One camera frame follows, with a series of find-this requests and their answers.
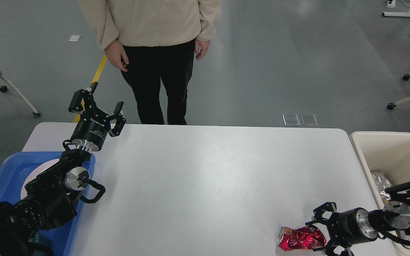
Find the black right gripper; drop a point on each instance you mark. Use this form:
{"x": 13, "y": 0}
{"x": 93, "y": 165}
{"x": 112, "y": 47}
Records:
{"x": 352, "y": 225}

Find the crushed red can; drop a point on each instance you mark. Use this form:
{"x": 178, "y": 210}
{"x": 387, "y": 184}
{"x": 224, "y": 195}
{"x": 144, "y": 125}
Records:
{"x": 308, "y": 238}

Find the person right hand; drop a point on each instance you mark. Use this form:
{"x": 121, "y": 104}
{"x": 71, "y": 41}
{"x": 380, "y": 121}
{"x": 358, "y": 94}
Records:
{"x": 116, "y": 55}

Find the pink plate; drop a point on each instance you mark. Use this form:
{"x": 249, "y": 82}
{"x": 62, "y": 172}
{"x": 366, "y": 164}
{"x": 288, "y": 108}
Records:
{"x": 34, "y": 173}

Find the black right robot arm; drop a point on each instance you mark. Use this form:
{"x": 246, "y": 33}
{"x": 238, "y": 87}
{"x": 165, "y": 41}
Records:
{"x": 392, "y": 221}

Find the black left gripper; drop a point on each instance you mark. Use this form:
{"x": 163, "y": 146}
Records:
{"x": 94, "y": 124}

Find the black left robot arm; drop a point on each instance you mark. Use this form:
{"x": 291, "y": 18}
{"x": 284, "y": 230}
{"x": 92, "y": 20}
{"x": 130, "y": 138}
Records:
{"x": 52, "y": 195}

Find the blue plastic tray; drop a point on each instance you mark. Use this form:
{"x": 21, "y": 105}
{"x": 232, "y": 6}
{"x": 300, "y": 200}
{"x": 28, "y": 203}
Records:
{"x": 13, "y": 173}

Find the person left hand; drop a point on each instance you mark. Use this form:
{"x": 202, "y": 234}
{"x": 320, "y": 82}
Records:
{"x": 201, "y": 48}

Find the clear floor plates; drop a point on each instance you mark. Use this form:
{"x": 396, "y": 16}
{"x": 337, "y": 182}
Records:
{"x": 297, "y": 120}

